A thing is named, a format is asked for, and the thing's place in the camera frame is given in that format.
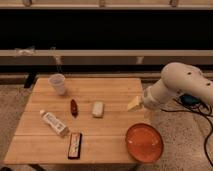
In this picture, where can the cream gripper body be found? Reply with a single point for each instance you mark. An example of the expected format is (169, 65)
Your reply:
(135, 104)

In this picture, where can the orange ceramic bowl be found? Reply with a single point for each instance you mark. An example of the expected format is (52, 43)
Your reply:
(144, 143)

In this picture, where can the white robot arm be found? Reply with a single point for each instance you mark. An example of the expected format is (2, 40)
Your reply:
(176, 79)

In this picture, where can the white sponge block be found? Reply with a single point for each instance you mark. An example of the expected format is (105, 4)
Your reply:
(98, 109)

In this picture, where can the wooden table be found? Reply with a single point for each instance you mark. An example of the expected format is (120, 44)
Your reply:
(103, 138)

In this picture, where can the blue power adapter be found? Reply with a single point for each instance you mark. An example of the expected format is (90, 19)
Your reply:
(189, 100)

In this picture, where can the dark red small object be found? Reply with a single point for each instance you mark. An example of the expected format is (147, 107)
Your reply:
(74, 108)

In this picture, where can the dark rectangular candy bar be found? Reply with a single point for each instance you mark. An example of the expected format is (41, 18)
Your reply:
(75, 145)

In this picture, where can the clear plastic cup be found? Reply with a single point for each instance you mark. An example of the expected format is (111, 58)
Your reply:
(57, 81)

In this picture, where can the white tube with label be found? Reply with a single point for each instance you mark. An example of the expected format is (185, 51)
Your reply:
(50, 119)

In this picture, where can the long wooden bench rail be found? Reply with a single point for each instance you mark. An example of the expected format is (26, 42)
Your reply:
(31, 56)

